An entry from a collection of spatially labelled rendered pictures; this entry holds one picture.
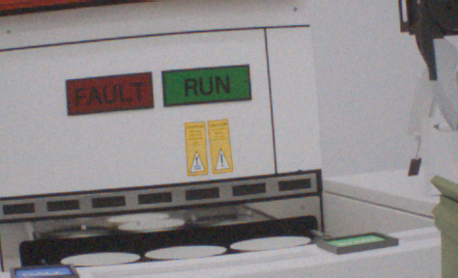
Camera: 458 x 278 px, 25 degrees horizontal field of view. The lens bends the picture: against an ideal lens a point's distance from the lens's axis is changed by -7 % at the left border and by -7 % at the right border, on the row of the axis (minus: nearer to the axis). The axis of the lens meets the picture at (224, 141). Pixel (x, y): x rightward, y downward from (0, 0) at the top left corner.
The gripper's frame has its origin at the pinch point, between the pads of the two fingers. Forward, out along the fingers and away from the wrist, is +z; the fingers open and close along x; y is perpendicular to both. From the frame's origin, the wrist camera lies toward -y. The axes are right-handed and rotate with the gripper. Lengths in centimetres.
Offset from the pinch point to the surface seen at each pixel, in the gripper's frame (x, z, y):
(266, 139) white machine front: 6.8, 3.3, 47.6
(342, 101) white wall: -58, 0, 195
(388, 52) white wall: -74, -14, 194
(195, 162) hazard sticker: 16, 6, 48
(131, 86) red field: 24, -4, 48
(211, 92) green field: 14.0, -3.2, 47.4
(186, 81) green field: 17, -5, 47
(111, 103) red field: 27, -2, 48
